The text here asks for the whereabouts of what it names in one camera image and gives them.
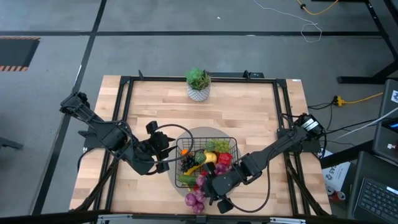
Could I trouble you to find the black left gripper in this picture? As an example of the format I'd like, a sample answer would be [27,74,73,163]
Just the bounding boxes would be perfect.
[145,121,177,162]

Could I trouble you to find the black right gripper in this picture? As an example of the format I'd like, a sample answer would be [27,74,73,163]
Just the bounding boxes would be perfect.
[204,161,247,207]

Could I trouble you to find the red chili pepper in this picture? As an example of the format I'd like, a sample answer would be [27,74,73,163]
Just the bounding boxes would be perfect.
[192,169,210,192]

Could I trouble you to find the black wire basket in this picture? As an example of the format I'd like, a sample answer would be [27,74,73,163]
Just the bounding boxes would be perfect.
[175,136,240,189]

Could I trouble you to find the yellow banana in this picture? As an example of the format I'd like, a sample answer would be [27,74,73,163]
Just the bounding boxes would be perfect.
[183,164,205,177]

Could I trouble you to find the green cucumber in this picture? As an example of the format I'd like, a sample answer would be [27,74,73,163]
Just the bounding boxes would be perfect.
[178,174,198,187]

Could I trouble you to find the black grape bunch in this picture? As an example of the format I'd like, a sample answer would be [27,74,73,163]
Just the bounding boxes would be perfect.
[180,154,197,172]

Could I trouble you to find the purple grape bunch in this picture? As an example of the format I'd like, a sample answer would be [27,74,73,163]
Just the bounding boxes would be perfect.
[184,163,229,215]

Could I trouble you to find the yellow bell pepper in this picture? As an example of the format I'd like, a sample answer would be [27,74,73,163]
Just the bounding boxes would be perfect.
[204,151,218,165]

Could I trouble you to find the red bell pepper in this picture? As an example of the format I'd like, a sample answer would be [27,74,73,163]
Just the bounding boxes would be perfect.
[216,152,233,167]

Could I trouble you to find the green artichoke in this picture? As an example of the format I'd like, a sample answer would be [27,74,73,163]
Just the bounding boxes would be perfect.
[194,151,208,165]

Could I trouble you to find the green grape bunch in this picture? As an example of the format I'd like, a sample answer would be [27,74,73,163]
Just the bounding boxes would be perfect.
[203,139,231,154]

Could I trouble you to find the round grey placemat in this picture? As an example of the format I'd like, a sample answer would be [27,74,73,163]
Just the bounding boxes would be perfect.
[167,126,241,200]

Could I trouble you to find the potted succulent in white pot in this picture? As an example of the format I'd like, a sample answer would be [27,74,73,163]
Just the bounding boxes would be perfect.
[185,67,213,102]

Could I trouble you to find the white printed box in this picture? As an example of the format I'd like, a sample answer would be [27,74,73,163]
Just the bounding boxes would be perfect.
[322,161,351,194]

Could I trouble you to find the red and white cans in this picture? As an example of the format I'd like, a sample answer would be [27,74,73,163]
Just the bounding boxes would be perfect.
[326,186,346,202]

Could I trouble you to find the black chair base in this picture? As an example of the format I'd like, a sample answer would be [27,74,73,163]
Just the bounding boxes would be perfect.
[0,136,24,151]

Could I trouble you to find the black laptop keyboard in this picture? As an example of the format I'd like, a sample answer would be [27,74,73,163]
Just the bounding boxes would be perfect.
[347,151,398,224]

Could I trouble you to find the black hazard-striped floor mat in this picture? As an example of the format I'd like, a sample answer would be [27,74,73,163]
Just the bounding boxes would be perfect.
[0,36,41,72]

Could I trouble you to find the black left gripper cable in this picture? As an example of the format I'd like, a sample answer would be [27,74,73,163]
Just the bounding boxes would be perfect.
[136,123,195,175]

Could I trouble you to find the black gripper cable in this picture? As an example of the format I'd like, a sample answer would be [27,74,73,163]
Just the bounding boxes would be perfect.
[136,123,195,175]
[223,146,272,214]

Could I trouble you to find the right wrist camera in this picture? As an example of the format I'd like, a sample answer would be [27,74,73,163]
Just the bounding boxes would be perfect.
[216,198,234,215]

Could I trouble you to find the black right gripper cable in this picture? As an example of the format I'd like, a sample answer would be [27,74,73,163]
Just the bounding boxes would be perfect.
[223,146,272,214]

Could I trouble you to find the black metal table frame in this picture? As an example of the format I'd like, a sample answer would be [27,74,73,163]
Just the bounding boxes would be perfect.
[70,70,332,218]

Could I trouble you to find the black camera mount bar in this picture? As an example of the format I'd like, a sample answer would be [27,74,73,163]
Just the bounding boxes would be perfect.
[0,210,398,224]

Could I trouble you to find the yellow extension cord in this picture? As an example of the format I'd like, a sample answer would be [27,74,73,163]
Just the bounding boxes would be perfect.
[331,91,384,107]

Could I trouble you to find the grey cable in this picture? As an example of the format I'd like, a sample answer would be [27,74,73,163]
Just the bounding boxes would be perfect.
[334,107,398,141]

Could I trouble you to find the white floor cable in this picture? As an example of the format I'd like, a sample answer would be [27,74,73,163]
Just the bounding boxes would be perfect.
[253,0,323,44]

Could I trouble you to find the black desk frame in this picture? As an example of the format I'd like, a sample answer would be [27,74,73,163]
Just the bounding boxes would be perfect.
[337,0,398,85]

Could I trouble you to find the yellow floor cable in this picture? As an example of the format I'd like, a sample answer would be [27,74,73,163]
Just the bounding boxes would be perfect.
[295,0,340,16]

